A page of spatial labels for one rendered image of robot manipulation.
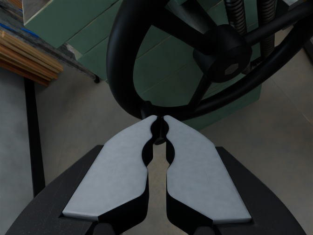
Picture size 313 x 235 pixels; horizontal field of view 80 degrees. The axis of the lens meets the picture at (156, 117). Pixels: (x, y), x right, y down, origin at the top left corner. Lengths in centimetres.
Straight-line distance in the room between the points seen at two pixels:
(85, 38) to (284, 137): 93
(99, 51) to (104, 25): 6
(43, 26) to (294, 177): 102
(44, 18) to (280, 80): 104
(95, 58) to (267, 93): 90
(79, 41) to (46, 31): 5
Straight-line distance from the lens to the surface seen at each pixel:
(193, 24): 28
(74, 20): 37
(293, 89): 115
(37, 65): 192
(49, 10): 36
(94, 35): 39
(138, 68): 47
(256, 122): 107
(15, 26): 129
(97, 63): 44
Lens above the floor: 103
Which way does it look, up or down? 60 degrees down
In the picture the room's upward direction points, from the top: 54 degrees counter-clockwise
